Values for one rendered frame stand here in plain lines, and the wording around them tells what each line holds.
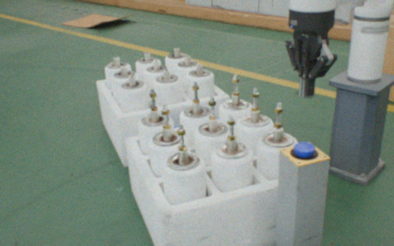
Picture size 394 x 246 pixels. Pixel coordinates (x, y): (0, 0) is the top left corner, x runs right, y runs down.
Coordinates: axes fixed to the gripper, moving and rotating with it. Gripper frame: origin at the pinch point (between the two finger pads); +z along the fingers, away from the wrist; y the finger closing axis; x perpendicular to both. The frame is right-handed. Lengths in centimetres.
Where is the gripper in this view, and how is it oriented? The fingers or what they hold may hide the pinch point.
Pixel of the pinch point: (306, 87)
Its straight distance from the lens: 80.2
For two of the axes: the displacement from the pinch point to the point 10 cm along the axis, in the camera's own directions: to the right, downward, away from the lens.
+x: 9.4, -1.9, 2.9
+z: 0.5, 9.0, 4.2
